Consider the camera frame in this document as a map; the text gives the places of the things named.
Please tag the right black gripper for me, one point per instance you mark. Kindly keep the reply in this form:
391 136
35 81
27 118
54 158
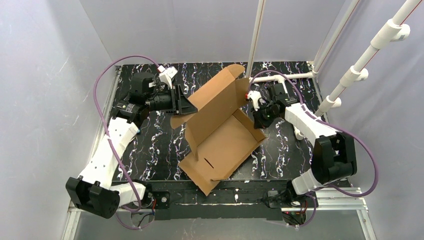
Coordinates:
261 116

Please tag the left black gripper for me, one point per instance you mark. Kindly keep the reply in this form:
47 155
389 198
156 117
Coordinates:
177 100

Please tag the brown cardboard box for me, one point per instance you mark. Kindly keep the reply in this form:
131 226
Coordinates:
220 135

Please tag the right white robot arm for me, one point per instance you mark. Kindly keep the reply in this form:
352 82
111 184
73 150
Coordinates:
333 155

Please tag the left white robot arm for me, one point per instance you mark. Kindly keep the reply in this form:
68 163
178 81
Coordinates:
92 190

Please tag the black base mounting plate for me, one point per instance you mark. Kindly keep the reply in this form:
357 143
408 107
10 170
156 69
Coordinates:
230 199

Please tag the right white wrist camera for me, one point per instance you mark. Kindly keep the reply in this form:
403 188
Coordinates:
256 98

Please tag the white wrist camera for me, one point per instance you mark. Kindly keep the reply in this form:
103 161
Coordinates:
166 75
256 98

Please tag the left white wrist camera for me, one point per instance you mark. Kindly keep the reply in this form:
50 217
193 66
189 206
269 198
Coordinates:
166 75

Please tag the aluminium rail frame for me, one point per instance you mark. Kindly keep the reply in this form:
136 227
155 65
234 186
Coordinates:
224 122

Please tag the white PVC pipe frame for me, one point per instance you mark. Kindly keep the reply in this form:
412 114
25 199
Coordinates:
394 30

